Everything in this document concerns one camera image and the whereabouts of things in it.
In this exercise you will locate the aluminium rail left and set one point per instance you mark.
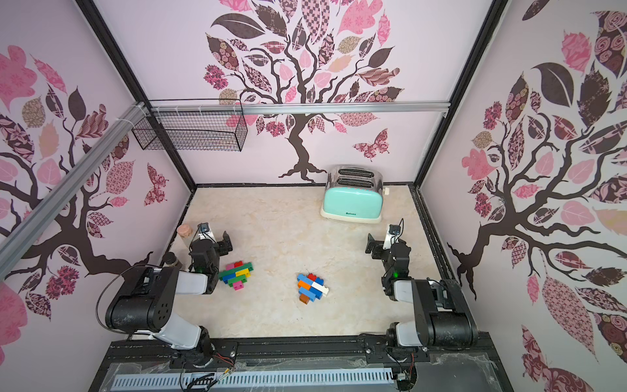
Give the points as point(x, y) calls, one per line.
point(23, 237)

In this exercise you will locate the green long brick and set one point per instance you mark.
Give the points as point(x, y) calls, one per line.
point(235, 270)

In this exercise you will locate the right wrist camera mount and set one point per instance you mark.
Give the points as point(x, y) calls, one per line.
point(393, 235)

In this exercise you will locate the dark spice bottle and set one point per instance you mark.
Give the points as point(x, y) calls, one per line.
point(170, 259)

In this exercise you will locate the small light blue brick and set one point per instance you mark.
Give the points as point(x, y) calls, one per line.
point(312, 293)

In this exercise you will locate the white brick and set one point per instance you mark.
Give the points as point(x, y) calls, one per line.
point(321, 288)

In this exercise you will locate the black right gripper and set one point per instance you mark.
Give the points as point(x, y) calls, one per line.
point(382, 247)

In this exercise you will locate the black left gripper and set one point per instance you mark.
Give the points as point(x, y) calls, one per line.
point(226, 245)

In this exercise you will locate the black wire basket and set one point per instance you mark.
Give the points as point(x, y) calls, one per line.
point(193, 124)

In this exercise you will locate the pink lidded glass jar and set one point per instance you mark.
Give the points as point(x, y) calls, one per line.
point(185, 231)

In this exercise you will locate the mint green Belinee toaster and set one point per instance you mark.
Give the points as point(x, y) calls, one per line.
point(353, 194)

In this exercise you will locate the light blue large brick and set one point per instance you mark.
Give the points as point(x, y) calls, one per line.
point(305, 280)

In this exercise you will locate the yellow small brick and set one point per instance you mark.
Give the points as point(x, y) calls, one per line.
point(244, 272)

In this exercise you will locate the aluminium rail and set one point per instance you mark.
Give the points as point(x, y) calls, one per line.
point(23, 237)
point(321, 108)

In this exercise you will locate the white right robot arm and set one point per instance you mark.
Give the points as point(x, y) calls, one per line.
point(441, 316)

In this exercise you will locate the blue long brick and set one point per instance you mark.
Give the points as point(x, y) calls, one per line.
point(227, 277)

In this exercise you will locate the aluminium rail back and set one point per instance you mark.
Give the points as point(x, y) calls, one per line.
point(321, 108)

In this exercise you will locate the white slotted cable duct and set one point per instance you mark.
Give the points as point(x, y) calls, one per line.
point(253, 379)

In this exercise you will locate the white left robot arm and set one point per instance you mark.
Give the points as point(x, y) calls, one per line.
point(144, 303)

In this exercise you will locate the bright green brick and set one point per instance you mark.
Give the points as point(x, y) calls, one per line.
point(238, 279)

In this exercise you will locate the black enclosure corner post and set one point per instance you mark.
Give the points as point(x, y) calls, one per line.
point(485, 35)

